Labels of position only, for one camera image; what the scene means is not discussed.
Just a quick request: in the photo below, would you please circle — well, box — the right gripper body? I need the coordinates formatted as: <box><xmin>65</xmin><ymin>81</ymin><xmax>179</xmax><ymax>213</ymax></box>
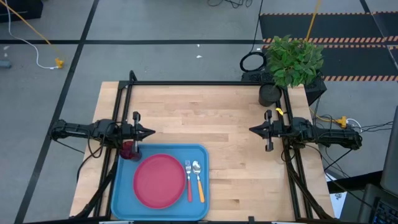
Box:
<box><xmin>264</xmin><ymin>110</ymin><xmax>294</xmax><ymax>152</ymax></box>

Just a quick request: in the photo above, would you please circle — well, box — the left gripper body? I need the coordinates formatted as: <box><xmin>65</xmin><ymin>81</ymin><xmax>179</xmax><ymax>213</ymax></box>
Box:
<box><xmin>121</xmin><ymin>111</ymin><xmax>141</xmax><ymax>154</ymax></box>

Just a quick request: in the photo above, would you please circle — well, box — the translucent red cup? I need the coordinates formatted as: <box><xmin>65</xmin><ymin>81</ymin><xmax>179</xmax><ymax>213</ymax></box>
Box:
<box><xmin>119</xmin><ymin>140</ymin><xmax>143</xmax><ymax>162</ymax></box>

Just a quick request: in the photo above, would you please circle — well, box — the red round plate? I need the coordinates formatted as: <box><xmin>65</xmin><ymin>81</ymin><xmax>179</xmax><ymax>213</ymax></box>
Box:
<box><xmin>132</xmin><ymin>154</ymin><xmax>187</xmax><ymax>210</ymax></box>

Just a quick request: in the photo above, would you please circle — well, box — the spoon with orange handle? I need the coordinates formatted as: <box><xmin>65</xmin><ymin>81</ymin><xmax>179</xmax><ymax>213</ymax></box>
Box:
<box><xmin>192</xmin><ymin>160</ymin><xmax>206</xmax><ymax>204</ymax></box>

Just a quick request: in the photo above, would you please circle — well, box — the fork with red handle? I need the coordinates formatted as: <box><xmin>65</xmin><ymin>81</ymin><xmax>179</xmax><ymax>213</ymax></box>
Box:
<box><xmin>185</xmin><ymin>159</ymin><xmax>194</xmax><ymax>203</ymax></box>

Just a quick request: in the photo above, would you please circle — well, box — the blue plastic tray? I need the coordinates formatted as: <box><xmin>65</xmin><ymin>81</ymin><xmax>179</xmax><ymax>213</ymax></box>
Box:
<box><xmin>111</xmin><ymin>142</ymin><xmax>211</xmax><ymax>222</ymax></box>

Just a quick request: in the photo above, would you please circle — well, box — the green potted plant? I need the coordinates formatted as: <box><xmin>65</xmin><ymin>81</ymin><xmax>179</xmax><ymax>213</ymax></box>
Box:
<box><xmin>258</xmin><ymin>34</ymin><xmax>326</xmax><ymax>108</ymax></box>

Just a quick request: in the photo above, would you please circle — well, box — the white paper sheet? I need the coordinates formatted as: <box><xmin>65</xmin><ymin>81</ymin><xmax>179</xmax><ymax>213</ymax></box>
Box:
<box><xmin>328</xmin><ymin>191</ymin><xmax>347</xmax><ymax>219</ymax></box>

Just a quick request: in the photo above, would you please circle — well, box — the grey monitor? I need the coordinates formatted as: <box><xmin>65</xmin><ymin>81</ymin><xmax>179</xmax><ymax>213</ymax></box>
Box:
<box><xmin>380</xmin><ymin>105</ymin><xmax>398</xmax><ymax>197</ymax></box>

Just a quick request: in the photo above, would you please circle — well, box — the black striped floor mat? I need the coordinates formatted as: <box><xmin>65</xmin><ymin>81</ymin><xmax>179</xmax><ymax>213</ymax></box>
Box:
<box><xmin>259</xmin><ymin>11</ymin><xmax>398</xmax><ymax>83</ymax></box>

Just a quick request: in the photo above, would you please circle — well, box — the black keyboard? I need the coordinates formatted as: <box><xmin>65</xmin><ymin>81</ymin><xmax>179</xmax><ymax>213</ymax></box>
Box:
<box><xmin>371</xmin><ymin>198</ymin><xmax>398</xmax><ymax>224</ymax></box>

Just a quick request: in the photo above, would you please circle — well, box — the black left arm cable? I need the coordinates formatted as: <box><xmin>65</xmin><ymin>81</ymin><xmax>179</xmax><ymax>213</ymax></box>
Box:
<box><xmin>86</xmin><ymin>136</ymin><xmax>106</xmax><ymax>159</ymax></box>

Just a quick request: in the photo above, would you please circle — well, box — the black coiled cable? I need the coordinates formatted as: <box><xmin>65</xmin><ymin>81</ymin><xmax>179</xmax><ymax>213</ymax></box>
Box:
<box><xmin>239</xmin><ymin>0</ymin><xmax>267</xmax><ymax>73</ymax></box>

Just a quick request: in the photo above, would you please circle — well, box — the black metal table frame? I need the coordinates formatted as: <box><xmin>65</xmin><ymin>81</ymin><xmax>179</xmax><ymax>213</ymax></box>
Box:
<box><xmin>70</xmin><ymin>70</ymin><xmax>336</xmax><ymax>221</ymax></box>

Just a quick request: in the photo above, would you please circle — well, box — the thick white cable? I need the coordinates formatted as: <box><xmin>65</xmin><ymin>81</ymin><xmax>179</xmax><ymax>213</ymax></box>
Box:
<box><xmin>345</xmin><ymin>118</ymin><xmax>363</xmax><ymax>130</ymax></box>

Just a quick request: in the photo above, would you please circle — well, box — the yellow extension cable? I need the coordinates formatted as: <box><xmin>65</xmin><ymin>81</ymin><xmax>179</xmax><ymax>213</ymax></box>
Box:
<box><xmin>0</xmin><ymin>0</ymin><xmax>65</xmax><ymax>70</ymax></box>

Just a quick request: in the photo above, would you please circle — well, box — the yellow hanging cable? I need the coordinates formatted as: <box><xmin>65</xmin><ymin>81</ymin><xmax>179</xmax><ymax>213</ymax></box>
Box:
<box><xmin>305</xmin><ymin>0</ymin><xmax>322</xmax><ymax>42</ymax></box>

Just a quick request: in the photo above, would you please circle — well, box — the thin white cable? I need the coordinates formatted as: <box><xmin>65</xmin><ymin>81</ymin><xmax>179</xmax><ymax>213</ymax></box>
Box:
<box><xmin>3</xmin><ymin>0</ymin><xmax>58</xmax><ymax>70</ymax></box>

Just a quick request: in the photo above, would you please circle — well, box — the black cable bundle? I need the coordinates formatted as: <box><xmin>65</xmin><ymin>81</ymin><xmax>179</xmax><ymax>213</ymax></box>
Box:
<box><xmin>207</xmin><ymin>0</ymin><xmax>253</xmax><ymax>9</ymax></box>

